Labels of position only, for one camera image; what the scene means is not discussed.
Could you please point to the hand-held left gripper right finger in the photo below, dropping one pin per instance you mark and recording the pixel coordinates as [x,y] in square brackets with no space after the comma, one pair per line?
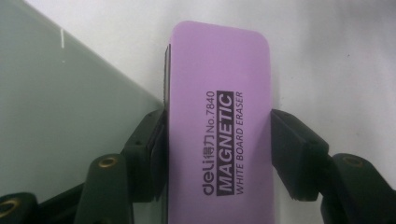
[295,155]

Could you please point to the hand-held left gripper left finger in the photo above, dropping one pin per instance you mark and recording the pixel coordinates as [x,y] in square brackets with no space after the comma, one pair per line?
[146,155]

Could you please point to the purple whiteboard eraser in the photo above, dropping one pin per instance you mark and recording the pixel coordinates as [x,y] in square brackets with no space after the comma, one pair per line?
[218,124]

